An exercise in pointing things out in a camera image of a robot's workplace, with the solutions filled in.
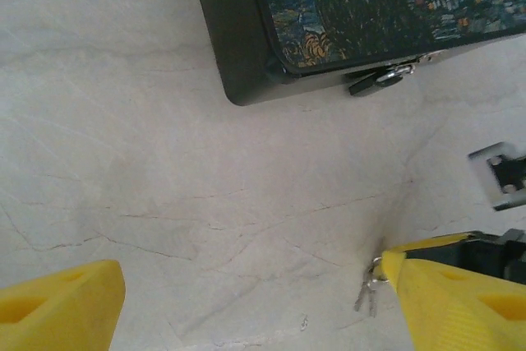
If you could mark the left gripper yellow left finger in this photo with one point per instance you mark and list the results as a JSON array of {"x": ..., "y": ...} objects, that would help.
[{"x": 61, "y": 310}]

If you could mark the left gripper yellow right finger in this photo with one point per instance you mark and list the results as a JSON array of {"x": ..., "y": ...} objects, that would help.
[{"x": 444, "y": 310}]

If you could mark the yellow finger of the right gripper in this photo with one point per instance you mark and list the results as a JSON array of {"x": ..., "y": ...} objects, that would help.
[{"x": 427, "y": 244}]

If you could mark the small black padlock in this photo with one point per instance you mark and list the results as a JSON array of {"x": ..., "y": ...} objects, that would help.
[{"x": 363, "y": 86}]

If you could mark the black box with painting lid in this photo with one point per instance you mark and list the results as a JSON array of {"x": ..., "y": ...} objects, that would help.
[{"x": 238, "y": 38}]

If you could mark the silver box hasp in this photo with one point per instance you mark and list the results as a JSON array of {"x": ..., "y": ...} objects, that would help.
[{"x": 429, "y": 56}]

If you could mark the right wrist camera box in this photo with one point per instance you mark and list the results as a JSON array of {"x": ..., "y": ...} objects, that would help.
[{"x": 507, "y": 172}]

